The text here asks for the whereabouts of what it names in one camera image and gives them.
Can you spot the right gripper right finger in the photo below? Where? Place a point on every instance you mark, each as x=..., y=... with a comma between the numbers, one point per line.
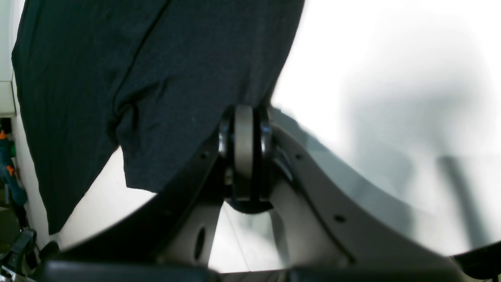
x=327, y=236

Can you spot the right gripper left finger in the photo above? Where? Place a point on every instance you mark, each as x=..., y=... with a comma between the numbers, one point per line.
x=169, y=238

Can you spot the black T-shirt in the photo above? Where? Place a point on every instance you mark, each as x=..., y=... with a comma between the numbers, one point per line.
x=150, y=76

